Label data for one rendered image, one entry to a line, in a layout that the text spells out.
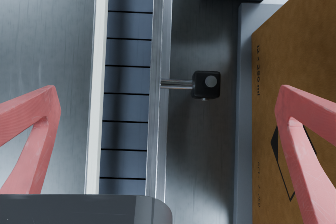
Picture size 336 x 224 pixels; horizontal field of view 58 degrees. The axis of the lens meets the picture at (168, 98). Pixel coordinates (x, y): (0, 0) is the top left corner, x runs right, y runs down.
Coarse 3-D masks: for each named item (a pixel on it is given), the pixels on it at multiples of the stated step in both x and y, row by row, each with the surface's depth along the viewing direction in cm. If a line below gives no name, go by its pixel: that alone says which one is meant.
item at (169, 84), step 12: (204, 72) 33; (216, 72) 33; (168, 84) 34; (180, 84) 34; (192, 84) 34; (204, 84) 31; (216, 84) 33; (192, 96) 35; (204, 96) 33; (216, 96) 33
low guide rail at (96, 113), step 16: (96, 0) 39; (96, 16) 39; (96, 32) 39; (96, 48) 39; (96, 64) 38; (96, 80) 38; (96, 96) 38; (96, 112) 38; (96, 128) 38; (96, 144) 38; (96, 160) 38; (96, 176) 38; (96, 192) 38
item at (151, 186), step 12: (156, 0) 34; (156, 12) 34; (156, 24) 34; (156, 36) 34; (156, 48) 34; (156, 60) 34; (156, 72) 34; (156, 84) 34; (156, 96) 34; (156, 108) 34; (156, 120) 33; (156, 132) 33; (156, 144) 33; (156, 156) 33; (156, 168) 33; (156, 180) 33
